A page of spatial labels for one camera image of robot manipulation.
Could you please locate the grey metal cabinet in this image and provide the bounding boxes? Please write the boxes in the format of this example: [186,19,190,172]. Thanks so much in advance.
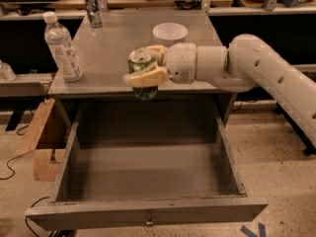
[50,11,227,142]

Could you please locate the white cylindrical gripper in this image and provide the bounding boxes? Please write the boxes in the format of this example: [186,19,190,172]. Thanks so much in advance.
[123,42,197,88]

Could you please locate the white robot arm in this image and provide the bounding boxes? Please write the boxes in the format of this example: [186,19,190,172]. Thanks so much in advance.
[123,34,316,146]

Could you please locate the black floor cable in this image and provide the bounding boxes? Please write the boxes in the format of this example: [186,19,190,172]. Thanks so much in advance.
[0,123,34,181]

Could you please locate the silver slim can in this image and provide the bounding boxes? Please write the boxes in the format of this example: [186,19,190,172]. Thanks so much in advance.
[84,0,102,28]

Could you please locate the green soda can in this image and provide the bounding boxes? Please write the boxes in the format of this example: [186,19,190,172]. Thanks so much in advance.
[127,48,158,101]

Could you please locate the wooden plank pieces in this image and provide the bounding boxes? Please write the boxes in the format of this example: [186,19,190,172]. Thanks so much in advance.
[15,99,67,182]

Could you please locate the blue tape floor mark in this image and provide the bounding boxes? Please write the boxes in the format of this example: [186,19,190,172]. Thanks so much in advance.
[239,222,267,237]

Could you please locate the open grey top drawer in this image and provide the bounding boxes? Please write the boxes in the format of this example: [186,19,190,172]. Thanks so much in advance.
[26,96,268,230]

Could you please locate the white ceramic bowl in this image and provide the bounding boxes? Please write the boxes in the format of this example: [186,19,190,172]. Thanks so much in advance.
[152,23,188,46]

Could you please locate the black stand leg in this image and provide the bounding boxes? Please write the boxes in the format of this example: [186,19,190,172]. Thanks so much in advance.
[276,105,316,156]

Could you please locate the clear plastic water bottle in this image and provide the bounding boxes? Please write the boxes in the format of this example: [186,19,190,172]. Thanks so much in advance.
[43,12,83,82]

